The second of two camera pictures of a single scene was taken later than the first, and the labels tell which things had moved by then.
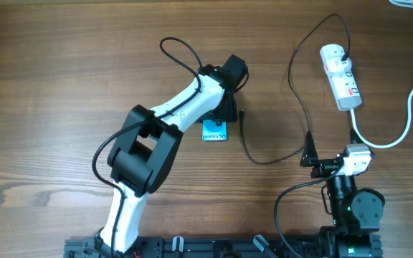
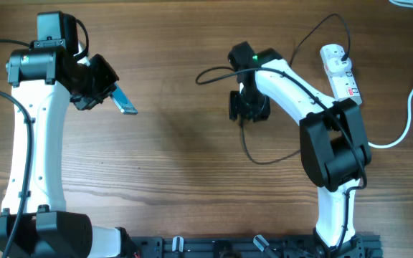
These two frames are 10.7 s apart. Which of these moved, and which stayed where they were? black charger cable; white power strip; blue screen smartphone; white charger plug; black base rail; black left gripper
Moved: blue screen smartphone; black left gripper
Stayed: white charger plug; white power strip; black base rail; black charger cable
